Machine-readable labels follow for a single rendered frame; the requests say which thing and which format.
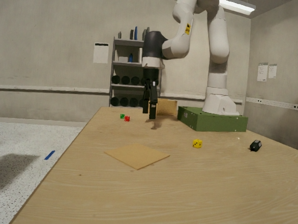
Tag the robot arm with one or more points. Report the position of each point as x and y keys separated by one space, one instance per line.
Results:
x=157 y=47

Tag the tan flat mat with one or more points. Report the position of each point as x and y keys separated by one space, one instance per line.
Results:
x=136 y=155

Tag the small wooden crate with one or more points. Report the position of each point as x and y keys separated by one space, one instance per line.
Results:
x=164 y=107

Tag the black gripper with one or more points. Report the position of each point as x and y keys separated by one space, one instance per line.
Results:
x=150 y=90

